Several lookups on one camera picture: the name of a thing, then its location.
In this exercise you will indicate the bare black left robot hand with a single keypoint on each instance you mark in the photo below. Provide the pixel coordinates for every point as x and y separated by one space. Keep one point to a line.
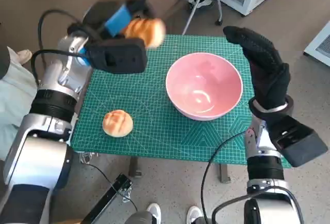
116 20

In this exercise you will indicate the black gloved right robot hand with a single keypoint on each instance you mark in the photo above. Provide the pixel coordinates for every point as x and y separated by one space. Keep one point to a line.
268 69

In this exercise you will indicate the long striped toy bread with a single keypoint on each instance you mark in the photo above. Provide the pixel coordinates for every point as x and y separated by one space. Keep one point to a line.
147 32

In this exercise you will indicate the pink bowl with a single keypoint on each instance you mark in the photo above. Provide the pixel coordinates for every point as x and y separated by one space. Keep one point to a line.
203 79

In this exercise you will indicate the round toy bread bun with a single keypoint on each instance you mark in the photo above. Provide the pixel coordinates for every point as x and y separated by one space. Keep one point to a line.
118 123

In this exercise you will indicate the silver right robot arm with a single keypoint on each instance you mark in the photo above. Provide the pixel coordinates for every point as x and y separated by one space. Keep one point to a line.
265 170

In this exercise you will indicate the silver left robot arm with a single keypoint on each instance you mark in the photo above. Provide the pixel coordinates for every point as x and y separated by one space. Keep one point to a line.
33 152

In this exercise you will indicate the white vented appliance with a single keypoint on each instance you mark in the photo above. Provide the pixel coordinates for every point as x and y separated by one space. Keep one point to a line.
319 46

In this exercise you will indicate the white metal pole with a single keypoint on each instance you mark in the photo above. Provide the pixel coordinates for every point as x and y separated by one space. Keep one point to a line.
190 15

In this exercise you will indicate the green cutting mat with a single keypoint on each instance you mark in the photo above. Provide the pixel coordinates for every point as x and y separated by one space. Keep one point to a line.
144 92

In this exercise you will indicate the metal table leg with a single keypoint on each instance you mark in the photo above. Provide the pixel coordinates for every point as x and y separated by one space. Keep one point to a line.
134 168
224 173

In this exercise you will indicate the person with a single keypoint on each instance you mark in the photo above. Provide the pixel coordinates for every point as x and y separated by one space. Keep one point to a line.
13 97

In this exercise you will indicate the small white plug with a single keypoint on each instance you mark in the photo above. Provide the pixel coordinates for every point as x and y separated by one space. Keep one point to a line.
87 157

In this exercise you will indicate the white shoe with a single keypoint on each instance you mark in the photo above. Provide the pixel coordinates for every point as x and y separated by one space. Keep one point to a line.
194 212
154 212

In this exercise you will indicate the black metal bar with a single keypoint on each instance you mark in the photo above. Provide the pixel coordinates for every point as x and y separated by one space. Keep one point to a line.
108 198

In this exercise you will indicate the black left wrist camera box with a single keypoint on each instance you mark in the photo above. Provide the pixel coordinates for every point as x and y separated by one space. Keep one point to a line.
116 56

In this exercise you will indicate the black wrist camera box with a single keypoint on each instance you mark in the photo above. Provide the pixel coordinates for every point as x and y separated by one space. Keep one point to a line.
116 56
296 139

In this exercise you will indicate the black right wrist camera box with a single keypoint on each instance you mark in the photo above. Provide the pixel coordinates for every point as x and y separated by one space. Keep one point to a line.
296 139

